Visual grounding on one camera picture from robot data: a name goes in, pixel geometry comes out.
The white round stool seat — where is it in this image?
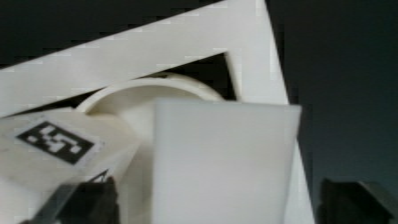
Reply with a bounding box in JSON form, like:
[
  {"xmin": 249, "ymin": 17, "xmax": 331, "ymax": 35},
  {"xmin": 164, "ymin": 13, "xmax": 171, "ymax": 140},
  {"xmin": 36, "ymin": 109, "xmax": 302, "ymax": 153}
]
[{"xmin": 76, "ymin": 72, "xmax": 224, "ymax": 136}]

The white stool leg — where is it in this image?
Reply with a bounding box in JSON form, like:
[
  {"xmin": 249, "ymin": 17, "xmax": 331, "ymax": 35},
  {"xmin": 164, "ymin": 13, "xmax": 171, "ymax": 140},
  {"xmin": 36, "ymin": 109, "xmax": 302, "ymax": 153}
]
[
  {"xmin": 0, "ymin": 110, "xmax": 139, "ymax": 224},
  {"xmin": 151, "ymin": 99, "xmax": 302, "ymax": 224}
]

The white front fence bar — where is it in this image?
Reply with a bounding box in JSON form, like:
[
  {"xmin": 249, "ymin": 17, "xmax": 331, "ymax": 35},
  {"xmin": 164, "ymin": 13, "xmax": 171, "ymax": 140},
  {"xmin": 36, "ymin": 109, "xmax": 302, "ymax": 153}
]
[{"xmin": 0, "ymin": 0, "xmax": 267, "ymax": 117}]

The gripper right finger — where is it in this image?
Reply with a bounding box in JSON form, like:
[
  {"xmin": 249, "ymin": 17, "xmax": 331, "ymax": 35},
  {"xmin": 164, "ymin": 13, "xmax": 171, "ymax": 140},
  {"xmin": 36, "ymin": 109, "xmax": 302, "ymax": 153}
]
[{"xmin": 316, "ymin": 179, "xmax": 398, "ymax": 224}]

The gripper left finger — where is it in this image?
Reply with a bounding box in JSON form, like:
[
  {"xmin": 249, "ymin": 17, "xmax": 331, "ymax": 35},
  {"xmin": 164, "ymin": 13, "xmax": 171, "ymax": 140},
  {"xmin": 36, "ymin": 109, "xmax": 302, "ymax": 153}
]
[{"xmin": 23, "ymin": 171, "xmax": 121, "ymax": 224}]

